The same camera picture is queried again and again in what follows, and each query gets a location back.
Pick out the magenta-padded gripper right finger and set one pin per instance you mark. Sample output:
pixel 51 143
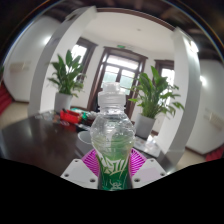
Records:
pixel 148 171

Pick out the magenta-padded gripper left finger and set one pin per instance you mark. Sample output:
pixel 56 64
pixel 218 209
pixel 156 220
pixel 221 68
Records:
pixel 78 171

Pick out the clear bottle with green label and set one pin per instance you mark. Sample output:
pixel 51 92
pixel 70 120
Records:
pixel 113 133

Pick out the white printed booklet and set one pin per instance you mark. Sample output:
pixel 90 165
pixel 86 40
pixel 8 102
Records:
pixel 146 144

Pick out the potted plant in white pot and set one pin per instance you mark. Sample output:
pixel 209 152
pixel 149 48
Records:
pixel 66 76
pixel 155 100

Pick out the brown framed window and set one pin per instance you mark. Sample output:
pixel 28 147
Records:
pixel 81 53
pixel 166 75

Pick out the brown wooden glazed door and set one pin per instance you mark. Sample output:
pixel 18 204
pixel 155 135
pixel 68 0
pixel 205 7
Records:
pixel 116 75

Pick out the green exit sign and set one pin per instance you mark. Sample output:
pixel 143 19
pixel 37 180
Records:
pixel 120 46

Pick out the white wall radiator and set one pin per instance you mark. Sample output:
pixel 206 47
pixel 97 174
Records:
pixel 18 67
pixel 214 119

